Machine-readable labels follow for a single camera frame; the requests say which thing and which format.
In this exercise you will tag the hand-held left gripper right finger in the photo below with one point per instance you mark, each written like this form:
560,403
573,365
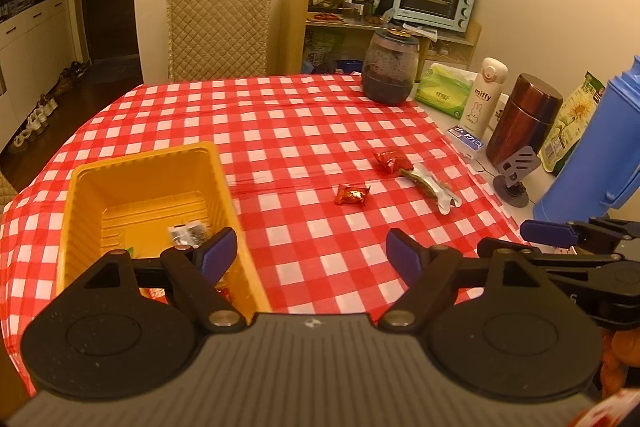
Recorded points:
402,254

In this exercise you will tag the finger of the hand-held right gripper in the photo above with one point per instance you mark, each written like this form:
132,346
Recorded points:
505,248
550,233

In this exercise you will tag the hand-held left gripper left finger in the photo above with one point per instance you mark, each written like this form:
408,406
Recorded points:
217,252

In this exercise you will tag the round red candy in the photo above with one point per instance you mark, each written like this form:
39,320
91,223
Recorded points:
223,293

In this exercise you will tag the long green white snack packet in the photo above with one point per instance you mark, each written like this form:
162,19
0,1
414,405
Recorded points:
431,188

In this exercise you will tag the red gold candy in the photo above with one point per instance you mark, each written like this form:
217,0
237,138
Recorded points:
352,195

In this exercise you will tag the red crinkled candy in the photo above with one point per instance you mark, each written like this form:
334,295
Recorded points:
393,161

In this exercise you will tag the yellow plastic tray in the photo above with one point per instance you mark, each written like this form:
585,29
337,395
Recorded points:
140,187

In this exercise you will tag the person's right hand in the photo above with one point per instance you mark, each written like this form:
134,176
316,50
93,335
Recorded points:
616,364

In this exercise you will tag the grey metal phone stand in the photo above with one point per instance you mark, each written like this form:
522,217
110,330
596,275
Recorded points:
517,169

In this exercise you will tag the blue plastic jug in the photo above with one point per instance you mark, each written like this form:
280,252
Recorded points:
595,157

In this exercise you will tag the green flower print bag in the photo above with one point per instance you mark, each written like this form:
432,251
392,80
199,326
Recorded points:
575,122

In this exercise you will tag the small blue white box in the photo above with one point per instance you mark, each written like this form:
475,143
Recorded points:
466,140

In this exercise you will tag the brown metal thermos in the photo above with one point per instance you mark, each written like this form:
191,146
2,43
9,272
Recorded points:
522,117

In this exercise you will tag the red checkered tablecloth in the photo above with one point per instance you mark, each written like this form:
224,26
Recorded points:
300,132

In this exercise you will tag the white rabbit print bottle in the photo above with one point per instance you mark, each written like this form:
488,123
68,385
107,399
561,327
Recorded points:
481,99

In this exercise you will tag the green tissue pack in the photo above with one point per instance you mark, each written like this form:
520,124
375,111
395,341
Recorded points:
442,89

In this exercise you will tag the large glass jar dark contents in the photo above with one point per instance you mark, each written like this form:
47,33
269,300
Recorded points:
390,69

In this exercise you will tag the beige quilted chair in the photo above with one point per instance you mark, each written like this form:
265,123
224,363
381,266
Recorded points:
7,187
217,29

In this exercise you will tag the row of shoes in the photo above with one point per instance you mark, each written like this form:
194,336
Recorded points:
42,112

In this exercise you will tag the wooden shelf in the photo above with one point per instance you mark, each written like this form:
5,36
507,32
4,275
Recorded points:
295,27

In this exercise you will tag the white cabinet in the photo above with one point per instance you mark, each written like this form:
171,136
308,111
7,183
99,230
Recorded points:
30,47

